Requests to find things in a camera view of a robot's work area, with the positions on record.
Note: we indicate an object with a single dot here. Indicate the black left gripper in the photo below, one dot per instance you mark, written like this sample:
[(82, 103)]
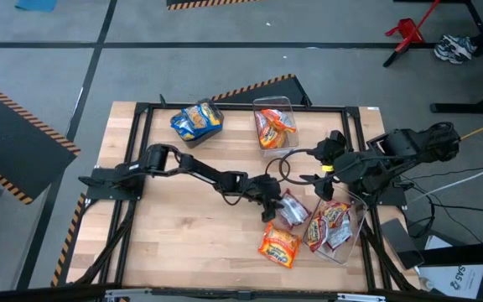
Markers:
[(266, 189)]

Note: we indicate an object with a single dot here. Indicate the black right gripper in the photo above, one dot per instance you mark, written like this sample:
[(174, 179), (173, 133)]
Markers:
[(346, 168)]

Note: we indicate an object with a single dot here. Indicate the blue Maruchan ramen packet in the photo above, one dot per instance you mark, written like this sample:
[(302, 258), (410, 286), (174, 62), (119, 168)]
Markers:
[(201, 115), (183, 128)]

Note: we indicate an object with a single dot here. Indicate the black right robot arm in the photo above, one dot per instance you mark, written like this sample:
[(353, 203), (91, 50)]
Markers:
[(409, 144)]

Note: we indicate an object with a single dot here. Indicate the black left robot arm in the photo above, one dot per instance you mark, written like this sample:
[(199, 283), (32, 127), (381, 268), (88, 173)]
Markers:
[(208, 172)]

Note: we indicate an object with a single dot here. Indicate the clear plastic bin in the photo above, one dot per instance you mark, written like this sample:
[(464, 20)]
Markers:
[(292, 144), (344, 256)]

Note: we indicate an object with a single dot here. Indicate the black hazard-striped floor mat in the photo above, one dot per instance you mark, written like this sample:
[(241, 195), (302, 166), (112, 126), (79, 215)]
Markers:
[(15, 138), (208, 3), (279, 94), (67, 243)]

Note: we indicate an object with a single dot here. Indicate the dark grey plastic bin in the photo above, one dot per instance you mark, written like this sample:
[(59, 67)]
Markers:
[(204, 138)]

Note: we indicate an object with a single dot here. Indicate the black flat tablet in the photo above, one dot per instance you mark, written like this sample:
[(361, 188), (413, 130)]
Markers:
[(403, 245)]

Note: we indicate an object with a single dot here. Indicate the red metal stand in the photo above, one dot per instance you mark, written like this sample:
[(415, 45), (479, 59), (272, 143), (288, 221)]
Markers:
[(407, 30)]

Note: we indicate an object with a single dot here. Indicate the person's shoe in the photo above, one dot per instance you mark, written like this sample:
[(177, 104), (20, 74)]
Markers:
[(461, 44), (449, 53)]

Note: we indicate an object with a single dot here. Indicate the white printed sheet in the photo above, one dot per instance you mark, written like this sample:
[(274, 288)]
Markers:
[(455, 281)]

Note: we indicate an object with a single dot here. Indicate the blue floor mat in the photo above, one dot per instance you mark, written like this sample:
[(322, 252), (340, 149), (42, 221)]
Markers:
[(36, 4)]

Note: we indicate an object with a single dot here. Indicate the black camera mount rail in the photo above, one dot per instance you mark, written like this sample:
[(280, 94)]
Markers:
[(241, 295)]

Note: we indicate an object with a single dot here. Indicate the black aluminium table frame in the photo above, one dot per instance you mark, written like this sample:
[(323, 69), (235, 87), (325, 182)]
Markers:
[(241, 107)]

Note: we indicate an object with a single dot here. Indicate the black metal stand frame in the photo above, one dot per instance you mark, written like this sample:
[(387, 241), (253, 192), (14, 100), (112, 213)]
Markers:
[(476, 255), (468, 107)]

